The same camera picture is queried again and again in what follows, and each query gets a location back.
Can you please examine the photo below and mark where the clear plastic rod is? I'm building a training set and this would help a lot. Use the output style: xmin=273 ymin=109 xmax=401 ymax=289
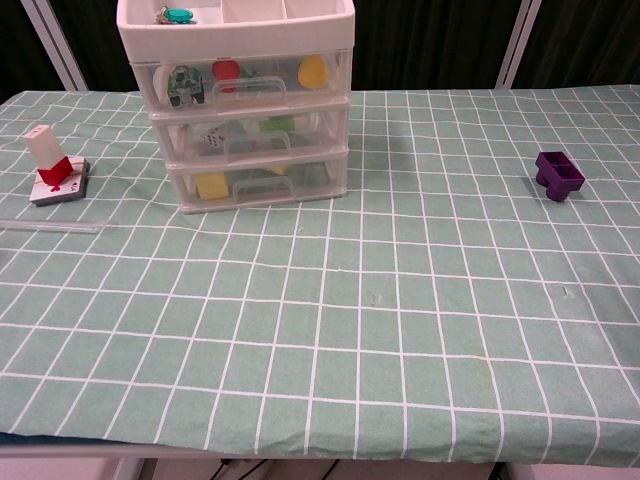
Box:
xmin=0 ymin=218 xmax=114 ymax=235

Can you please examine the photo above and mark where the green white printed toy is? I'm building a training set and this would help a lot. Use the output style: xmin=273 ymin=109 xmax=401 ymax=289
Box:
xmin=167 ymin=64 xmax=205 ymax=108

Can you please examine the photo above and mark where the white compartment organizer box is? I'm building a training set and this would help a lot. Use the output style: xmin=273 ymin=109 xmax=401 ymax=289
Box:
xmin=116 ymin=0 xmax=357 ymax=216

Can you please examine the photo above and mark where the clear drawer with yellow block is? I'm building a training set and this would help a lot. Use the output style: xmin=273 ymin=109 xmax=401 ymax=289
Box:
xmin=167 ymin=149 xmax=349 ymax=211

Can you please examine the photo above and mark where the clear plastic drawer tray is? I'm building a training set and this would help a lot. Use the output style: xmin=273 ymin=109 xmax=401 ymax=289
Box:
xmin=132 ymin=49 xmax=351 ymax=112

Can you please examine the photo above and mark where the green block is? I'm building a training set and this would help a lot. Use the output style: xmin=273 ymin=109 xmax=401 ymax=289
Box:
xmin=259 ymin=117 xmax=296 ymax=134

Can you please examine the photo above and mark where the green white checked tablecloth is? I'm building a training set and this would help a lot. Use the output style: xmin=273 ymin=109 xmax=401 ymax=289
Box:
xmin=0 ymin=84 xmax=640 ymax=464

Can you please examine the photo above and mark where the yellow round piece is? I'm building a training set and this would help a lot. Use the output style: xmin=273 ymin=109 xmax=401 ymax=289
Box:
xmin=297 ymin=54 xmax=331 ymax=91

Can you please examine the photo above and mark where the playing card deck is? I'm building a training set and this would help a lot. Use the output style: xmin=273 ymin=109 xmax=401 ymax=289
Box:
xmin=28 ymin=155 xmax=92 ymax=208

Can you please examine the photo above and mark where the purple plastic block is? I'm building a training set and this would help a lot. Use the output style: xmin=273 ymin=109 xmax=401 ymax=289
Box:
xmin=535 ymin=150 xmax=586 ymax=204

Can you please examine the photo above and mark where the white partition frame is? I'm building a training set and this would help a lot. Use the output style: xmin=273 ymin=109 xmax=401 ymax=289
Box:
xmin=497 ymin=0 xmax=544 ymax=90
xmin=19 ymin=0 xmax=86 ymax=91

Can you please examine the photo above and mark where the clear drawer with dice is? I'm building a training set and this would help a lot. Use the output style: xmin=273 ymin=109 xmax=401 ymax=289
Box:
xmin=152 ymin=102 xmax=350 ymax=164

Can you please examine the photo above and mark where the white red rectangular block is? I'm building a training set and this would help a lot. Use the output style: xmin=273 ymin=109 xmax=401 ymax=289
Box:
xmin=23 ymin=125 xmax=73 ymax=186

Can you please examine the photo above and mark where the small red cube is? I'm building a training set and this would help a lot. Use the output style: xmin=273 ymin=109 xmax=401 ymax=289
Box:
xmin=212 ymin=59 xmax=240 ymax=95

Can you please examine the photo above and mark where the teal round keychain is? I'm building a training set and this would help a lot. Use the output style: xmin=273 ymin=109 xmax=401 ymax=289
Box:
xmin=155 ymin=5 xmax=199 ymax=25

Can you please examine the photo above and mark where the yellow block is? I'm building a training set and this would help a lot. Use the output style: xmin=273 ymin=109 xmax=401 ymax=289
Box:
xmin=195 ymin=172 xmax=230 ymax=200

